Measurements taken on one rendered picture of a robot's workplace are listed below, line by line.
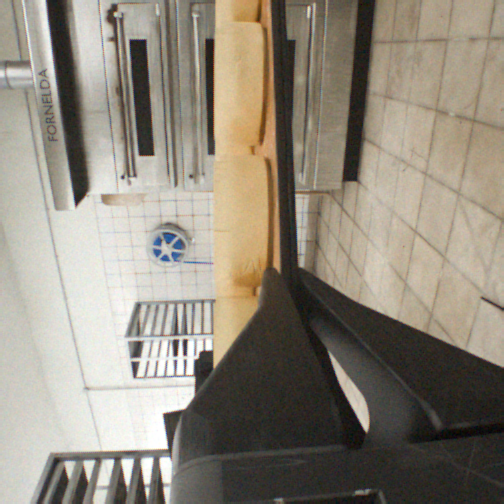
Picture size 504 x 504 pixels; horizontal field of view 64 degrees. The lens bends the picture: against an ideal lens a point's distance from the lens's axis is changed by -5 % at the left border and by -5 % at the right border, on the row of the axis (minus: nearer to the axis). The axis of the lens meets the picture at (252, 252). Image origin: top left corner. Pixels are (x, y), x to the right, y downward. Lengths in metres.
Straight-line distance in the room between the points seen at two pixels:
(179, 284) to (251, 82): 4.19
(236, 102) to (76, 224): 4.07
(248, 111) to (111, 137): 2.69
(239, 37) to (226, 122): 0.03
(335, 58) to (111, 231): 2.53
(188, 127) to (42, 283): 2.51
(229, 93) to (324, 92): 2.68
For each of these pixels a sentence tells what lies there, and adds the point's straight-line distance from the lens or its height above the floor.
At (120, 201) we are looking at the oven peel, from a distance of 3.98.
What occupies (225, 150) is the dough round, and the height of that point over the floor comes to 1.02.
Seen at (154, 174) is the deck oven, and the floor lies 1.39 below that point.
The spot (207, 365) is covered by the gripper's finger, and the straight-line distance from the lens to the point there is 0.56.
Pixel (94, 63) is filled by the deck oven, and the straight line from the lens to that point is 2.82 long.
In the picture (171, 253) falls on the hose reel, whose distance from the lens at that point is 4.06.
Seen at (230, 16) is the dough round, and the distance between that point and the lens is 0.20.
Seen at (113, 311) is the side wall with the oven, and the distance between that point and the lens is 4.60.
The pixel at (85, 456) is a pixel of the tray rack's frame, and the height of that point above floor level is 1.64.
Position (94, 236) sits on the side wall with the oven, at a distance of 4.22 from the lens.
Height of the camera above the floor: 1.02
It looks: 5 degrees down
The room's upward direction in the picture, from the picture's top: 92 degrees counter-clockwise
